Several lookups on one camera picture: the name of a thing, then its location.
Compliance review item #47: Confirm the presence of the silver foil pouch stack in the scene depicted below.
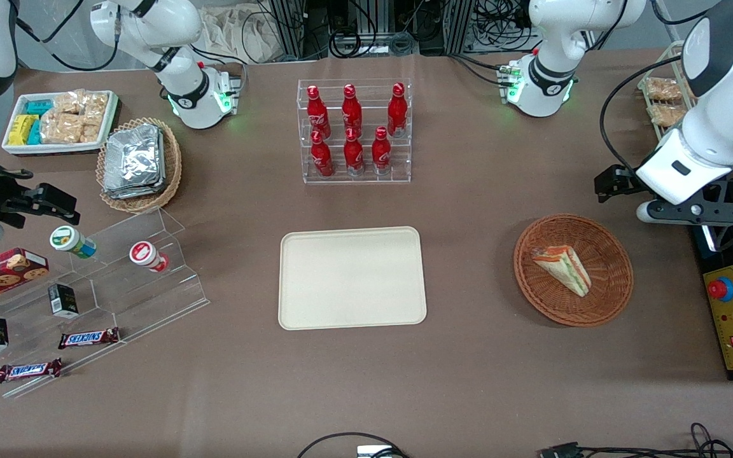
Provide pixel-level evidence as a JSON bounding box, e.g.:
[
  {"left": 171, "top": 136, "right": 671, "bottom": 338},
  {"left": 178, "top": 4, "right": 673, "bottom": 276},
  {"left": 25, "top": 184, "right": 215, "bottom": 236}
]
[{"left": 102, "top": 124, "right": 167, "bottom": 199}]

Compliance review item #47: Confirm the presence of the clear acrylic step stand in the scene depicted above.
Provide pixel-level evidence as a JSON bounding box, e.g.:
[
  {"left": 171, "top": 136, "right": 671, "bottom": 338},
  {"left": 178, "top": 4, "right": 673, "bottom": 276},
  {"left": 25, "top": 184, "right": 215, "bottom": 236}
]
[{"left": 0, "top": 207, "right": 210, "bottom": 400}]

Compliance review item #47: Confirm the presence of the white rectangular snack tray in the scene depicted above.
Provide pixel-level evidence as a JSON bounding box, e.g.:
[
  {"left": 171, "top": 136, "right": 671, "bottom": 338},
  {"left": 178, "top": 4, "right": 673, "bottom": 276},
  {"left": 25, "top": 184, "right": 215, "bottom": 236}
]
[{"left": 2, "top": 90, "right": 119, "bottom": 156}]

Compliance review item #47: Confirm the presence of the green lid yogurt cup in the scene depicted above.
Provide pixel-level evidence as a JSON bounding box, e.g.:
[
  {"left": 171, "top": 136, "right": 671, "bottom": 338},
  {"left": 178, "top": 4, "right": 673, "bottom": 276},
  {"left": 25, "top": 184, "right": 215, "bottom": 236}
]
[{"left": 50, "top": 225, "right": 97, "bottom": 259}]

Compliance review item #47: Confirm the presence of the beige plastic tray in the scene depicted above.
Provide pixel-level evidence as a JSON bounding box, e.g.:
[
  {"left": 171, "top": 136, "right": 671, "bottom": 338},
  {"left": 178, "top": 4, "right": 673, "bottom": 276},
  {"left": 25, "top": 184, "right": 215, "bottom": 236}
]
[{"left": 278, "top": 226, "right": 428, "bottom": 331}]

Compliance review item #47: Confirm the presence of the beige cloth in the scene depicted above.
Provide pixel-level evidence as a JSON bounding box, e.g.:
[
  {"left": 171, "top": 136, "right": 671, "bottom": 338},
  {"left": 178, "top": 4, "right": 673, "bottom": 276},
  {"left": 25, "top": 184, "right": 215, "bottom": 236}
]
[{"left": 201, "top": 5, "right": 294, "bottom": 64}]

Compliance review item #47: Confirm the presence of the yellow snack pack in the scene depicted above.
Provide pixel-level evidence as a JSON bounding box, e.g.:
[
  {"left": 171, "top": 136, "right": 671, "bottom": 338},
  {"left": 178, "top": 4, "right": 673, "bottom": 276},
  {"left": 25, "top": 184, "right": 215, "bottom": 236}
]
[{"left": 9, "top": 114, "right": 38, "bottom": 146}]

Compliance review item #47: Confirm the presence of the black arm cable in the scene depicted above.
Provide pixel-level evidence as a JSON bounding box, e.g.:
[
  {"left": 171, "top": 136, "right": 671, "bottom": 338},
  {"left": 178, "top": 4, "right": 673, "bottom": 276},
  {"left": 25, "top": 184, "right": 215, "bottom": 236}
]
[{"left": 598, "top": 55, "right": 687, "bottom": 180}]

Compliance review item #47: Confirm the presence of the aluminium frame post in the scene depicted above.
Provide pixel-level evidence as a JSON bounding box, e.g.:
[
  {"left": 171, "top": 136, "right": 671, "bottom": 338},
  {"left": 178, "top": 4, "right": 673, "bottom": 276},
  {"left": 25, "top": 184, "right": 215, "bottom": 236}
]
[
  {"left": 443, "top": 0, "right": 475, "bottom": 55},
  {"left": 265, "top": 0, "right": 307, "bottom": 61}
]

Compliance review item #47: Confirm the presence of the black cable with connector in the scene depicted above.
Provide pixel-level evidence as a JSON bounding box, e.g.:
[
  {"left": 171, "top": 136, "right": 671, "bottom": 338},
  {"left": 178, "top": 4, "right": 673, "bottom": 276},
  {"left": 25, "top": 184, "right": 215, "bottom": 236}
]
[{"left": 538, "top": 423, "right": 733, "bottom": 458}]

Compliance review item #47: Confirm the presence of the black cable bundle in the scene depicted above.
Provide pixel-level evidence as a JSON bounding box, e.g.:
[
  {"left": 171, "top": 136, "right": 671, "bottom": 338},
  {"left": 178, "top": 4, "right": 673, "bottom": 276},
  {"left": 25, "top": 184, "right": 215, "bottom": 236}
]
[{"left": 328, "top": 25, "right": 418, "bottom": 59}]

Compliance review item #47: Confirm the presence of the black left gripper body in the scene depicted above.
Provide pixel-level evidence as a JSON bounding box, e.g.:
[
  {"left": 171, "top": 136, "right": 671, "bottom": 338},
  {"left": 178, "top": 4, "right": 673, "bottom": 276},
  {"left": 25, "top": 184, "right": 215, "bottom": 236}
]
[{"left": 613, "top": 164, "right": 648, "bottom": 199}]

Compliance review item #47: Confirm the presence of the triangle sandwich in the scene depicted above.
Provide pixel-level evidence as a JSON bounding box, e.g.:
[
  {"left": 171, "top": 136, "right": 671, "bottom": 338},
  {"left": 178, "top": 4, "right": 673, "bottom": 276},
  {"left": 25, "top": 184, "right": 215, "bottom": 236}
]
[{"left": 530, "top": 245, "right": 592, "bottom": 298}]

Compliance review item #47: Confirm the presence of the brown snickers bar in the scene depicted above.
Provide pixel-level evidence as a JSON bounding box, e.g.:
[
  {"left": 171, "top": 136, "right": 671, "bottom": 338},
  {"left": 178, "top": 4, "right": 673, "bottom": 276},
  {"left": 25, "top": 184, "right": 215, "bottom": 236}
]
[
  {"left": 0, "top": 358, "right": 62, "bottom": 384},
  {"left": 58, "top": 327, "right": 120, "bottom": 350}
]

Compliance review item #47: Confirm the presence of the oval light wicker basket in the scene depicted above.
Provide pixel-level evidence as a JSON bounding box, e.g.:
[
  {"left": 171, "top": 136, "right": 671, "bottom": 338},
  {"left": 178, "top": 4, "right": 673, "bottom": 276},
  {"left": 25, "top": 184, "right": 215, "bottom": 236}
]
[{"left": 96, "top": 118, "right": 183, "bottom": 213}]

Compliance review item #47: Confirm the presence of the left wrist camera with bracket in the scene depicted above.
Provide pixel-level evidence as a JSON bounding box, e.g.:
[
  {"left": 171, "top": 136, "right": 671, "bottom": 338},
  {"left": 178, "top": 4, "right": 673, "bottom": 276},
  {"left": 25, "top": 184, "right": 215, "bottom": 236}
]
[{"left": 636, "top": 186, "right": 733, "bottom": 225}]

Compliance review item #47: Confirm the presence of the round brown wicker basket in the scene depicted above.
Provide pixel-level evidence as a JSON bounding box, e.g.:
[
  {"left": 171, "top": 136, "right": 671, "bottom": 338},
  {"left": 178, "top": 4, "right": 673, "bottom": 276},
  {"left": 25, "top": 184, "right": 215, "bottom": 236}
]
[{"left": 513, "top": 213, "right": 634, "bottom": 328}]

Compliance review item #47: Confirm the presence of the black machine housing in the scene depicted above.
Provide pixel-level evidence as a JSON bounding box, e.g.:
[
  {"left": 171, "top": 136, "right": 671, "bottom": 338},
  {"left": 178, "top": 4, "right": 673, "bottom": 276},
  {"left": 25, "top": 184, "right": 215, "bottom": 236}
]
[{"left": 688, "top": 178, "right": 733, "bottom": 382}]

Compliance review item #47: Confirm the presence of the bagged puffed snack pack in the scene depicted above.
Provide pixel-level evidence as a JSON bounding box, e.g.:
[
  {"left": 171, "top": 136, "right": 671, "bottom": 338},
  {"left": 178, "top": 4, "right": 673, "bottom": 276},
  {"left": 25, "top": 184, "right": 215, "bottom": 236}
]
[
  {"left": 645, "top": 78, "right": 685, "bottom": 101},
  {"left": 650, "top": 104, "right": 688, "bottom": 127}
]

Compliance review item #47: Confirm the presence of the clear acrylic bottle rack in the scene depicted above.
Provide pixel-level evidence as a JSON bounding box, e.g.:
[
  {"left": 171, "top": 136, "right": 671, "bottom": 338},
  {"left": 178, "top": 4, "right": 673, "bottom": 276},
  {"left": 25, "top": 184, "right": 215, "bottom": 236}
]
[{"left": 297, "top": 78, "right": 412, "bottom": 184}]

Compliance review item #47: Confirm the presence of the white plug with black cable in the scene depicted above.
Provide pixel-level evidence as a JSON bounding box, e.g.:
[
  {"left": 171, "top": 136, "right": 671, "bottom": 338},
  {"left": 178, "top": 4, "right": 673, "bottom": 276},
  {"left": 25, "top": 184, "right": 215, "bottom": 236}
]
[{"left": 297, "top": 433, "right": 408, "bottom": 458}]

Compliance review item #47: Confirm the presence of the white wire rack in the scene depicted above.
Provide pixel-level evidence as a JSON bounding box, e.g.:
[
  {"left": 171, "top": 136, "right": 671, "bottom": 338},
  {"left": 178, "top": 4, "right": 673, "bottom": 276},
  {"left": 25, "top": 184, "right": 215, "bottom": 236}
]
[{"left": 637, "top": 41, "right": 692, "bottom": 144}]

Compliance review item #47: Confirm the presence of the red lid yogurt cup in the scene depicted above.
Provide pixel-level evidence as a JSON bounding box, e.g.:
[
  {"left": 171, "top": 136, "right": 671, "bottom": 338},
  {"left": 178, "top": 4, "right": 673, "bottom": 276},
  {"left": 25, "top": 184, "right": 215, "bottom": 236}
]
[{"left": 129, "top": 240, "right": 170, "bottom": 273}]

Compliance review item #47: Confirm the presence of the red cola bottle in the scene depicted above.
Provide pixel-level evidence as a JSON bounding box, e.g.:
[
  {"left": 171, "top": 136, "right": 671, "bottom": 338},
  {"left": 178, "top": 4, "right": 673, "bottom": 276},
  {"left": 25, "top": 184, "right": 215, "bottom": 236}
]
[
  {"left": 387, "top": 83, "right": 408, "bottom": 138},
  {"left": 342, "top": 84, "right": 363, "bottom": 134},
  {"left": 372, "top": 126, "right": 393, "bottom": 175},
  {"left": 311, "top": 130, "right": 334, "bottom": 177},
  {"left": 344, "top": 127, "right": 365, "bottom": 176},
  {"left": 306, "top": 85, "right": 331, "bottom": 137}
]

